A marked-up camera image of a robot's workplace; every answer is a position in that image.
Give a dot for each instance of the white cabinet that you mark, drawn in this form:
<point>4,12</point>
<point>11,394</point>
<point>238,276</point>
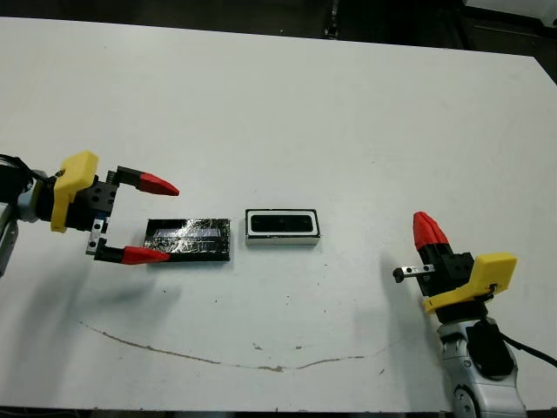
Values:
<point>513,8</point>

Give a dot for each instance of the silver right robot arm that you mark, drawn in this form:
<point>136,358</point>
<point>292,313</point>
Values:
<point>478,379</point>

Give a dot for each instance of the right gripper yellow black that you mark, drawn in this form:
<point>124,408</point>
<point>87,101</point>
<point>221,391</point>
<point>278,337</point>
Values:
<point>461,283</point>

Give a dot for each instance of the black glossy box lid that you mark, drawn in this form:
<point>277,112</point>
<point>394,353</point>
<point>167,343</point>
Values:
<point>191,237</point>

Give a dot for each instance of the black metal stand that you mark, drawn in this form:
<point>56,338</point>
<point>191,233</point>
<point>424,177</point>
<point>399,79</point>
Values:
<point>333,26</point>

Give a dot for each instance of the white camera box base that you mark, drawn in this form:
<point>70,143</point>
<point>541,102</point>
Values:
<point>283,241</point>

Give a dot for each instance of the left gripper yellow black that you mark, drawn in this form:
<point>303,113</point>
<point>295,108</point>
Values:
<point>74,191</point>

